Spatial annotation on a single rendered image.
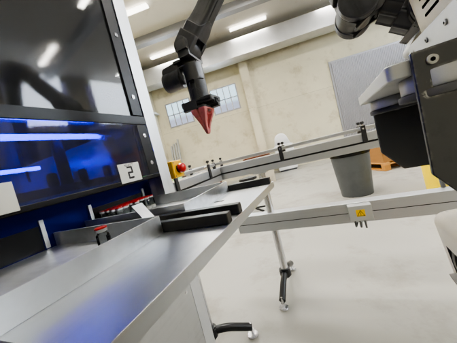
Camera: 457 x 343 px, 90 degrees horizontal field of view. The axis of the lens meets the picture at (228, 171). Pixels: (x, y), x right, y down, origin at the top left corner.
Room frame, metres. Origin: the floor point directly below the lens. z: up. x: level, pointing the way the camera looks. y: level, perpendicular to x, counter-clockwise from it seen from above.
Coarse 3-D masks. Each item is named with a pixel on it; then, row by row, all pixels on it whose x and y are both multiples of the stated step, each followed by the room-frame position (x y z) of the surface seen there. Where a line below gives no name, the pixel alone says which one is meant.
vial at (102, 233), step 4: (104, 228) 0.39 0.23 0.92; (96, 232) 0.38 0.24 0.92; (100, 232) 0.38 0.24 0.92; (104, 232) 0.39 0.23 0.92; (108, 232) 0.39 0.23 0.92; (96, 236) 0.38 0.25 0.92; (100, 236) 0.38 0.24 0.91; (104, 236) 0.38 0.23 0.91; (108, 236) 0.39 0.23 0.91; (100, 240) 0.38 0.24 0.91; (104, 240) 0.38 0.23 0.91; (108, 240) 0.39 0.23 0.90; (100, 244) 0.38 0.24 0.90
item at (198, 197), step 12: (180, 192) 0.81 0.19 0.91; (192, 192) 0.79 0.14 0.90; (204, 192) 0.78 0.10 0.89; (216, 192) 0.66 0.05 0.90; (156, 204) 0.86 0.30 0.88; (168, 204) 0.79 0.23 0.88; (180, 204) 0.51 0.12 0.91; (192, 204) 0.54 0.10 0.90; (204, 204) 0.59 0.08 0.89; (108, 216) 0.60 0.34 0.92; (120, 216) 0.58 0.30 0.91; (132, 216) 0.57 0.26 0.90
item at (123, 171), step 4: (124, 164) 0.72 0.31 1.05; (128, 164) 0.73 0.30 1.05; (132, 164) 0.74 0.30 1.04; (136, 164) 0.76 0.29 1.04; (120, 168) 0.70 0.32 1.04; (124, 168) 0.71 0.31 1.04; (128, 168) 0.72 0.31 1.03; (136, 168) 0.75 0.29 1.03; (120, 172) 0.70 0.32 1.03; (124, 172) 0.71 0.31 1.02; (136, 172) 0.75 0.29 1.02; (140, 172) 0.77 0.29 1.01; (120, 176) 0.69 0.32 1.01; (124, 176) 0.70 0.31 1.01; (128, 176) 0.72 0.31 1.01; (136, 176) 0.75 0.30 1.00; (140, 176) 0.76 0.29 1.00; (124, 180) 0.70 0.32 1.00; (128, 180) 0.71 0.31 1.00; (132, 180) 0.73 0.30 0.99
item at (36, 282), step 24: (72, 240) 0.54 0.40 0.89; (96, 240) 0.51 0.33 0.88; (120, 240) 0.35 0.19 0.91; (144, 240) 0.39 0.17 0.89; (24, 264) 0.45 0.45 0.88; (48, 264) 0.41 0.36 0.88; (72, 264) 0.28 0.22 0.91; (96, 264) 0.31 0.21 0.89; (0, 288) 0.34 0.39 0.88; (24, 288) 0.23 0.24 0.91; (48, 288) 0.25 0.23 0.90; (72, 288) 0.27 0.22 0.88; (0, 312) 0.21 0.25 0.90; (24, 312) 0.23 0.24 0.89; (0, 336) 0.21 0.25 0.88
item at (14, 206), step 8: (0, 184) 0.44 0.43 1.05; (8, 184) 0.45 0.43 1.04; (0, 192) 0.44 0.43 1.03; (8, 192) 0.45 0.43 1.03; (0, 200) 0.43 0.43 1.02; (8, 200) 0.44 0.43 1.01; (16, 200) 0.46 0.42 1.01; (0, 208) 0.43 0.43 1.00; (8, 208) 0.44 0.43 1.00; (16, 208) 0.45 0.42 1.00
